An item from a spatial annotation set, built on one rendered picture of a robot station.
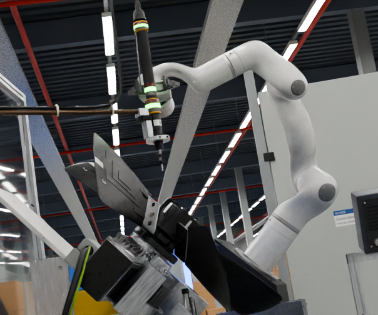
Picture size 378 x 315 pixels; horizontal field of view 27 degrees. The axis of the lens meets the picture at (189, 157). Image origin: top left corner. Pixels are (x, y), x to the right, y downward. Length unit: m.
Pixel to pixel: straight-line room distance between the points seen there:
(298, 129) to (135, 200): 0.93
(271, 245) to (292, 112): 0.48
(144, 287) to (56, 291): 0.33
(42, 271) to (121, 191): 0.32
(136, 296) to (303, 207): 1.11
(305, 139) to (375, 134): 1.38
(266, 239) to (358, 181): 1.33
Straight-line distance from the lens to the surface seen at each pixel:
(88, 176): 2.25
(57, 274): 2.09
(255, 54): 2.68
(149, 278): 1.84
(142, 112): 2.26
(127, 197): 1.98
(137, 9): 2.37
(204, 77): 2.64
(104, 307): 2.57
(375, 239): 2.57
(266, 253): 2.84
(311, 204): 2.80
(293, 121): 2.77
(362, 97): 4.17
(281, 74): 2.67
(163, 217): 2.09
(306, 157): 2.85
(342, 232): 4.04
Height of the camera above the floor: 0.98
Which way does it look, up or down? 10 degrees up
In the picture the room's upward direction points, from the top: 9 degrees counter-clockwise
